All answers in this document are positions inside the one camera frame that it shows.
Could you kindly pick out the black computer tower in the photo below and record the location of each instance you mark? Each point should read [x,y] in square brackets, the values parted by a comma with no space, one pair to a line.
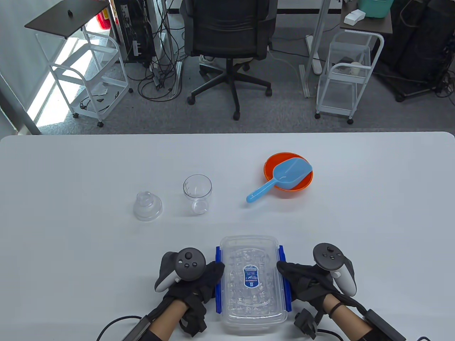
[137,32]

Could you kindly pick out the white power strip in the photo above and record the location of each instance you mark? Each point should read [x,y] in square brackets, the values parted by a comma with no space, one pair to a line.
[316,65]

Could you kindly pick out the grey and white hand controller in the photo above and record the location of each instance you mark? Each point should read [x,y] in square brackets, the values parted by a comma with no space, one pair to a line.
[190,264]
[328,255]

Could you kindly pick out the small white cup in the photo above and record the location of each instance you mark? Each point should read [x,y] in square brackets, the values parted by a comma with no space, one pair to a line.
[354,69]

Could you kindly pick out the red fire extinguisher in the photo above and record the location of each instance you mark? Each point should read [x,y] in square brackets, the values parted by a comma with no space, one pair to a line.
[103,19]

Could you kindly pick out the black wrist electronics box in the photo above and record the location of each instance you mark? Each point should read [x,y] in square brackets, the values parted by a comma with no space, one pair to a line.
[140,328]
[385,330]

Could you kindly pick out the thin black wrist tie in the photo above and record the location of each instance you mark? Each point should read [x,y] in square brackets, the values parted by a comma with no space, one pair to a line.
[334,308]

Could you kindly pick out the clear plastic shaker cup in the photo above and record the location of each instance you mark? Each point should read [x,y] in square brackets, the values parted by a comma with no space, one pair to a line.
[198,206]

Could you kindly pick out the teal plastic container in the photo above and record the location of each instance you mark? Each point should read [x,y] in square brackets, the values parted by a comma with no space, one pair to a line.
[375,7]

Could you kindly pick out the small white box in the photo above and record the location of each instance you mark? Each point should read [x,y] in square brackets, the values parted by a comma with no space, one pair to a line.
[353,17]

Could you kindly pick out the clear container with blue clips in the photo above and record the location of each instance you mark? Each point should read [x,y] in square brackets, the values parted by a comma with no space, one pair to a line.
[254,329]

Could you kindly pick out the person's left forearm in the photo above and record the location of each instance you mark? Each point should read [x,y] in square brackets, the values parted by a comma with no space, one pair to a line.
[167,319]

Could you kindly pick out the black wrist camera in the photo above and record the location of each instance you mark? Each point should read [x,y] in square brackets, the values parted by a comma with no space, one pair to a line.
[305,323]
[193,321]

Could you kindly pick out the person's right forearm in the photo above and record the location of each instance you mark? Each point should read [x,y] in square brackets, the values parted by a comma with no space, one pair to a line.
[346,319]

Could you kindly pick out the black equipment stand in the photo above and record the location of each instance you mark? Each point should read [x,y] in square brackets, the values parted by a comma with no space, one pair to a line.
[426,42]

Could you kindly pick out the person's right hand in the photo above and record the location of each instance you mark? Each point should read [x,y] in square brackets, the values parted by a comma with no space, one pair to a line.
[305,280]

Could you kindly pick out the white cart with dark top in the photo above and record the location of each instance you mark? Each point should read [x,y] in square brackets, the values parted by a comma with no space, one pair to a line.
[376,23]
[60,17]

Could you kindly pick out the black office chair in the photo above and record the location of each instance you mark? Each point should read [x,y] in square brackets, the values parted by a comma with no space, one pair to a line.
[227,28]

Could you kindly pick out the clear plastic container lid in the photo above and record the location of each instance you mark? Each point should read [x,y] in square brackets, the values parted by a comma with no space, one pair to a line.
[234,245]

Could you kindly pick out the person's left hand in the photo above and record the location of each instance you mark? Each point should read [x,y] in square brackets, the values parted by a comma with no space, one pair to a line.
[209,277]

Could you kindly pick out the blue plastic scoop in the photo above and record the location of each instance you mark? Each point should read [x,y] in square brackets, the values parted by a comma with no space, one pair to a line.
[291,174]

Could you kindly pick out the orange plastic bowl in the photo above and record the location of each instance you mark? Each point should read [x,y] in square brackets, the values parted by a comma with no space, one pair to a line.
[268,167]

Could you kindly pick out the clear plastic shaker lid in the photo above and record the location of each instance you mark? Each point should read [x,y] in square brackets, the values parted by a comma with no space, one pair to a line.
[147,209]

